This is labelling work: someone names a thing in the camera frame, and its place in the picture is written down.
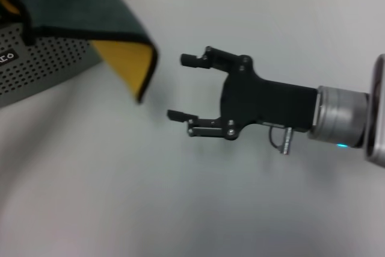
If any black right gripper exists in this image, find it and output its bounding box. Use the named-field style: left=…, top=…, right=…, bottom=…
left=167, top=45, right=319, bottom=143

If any grey perforated storage box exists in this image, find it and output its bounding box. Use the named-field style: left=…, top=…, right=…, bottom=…
left=0, top=13, right=105, bottom=109

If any dark green yellow towel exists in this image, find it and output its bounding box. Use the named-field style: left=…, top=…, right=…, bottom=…
left=0, top=0, right=159, bottom=104

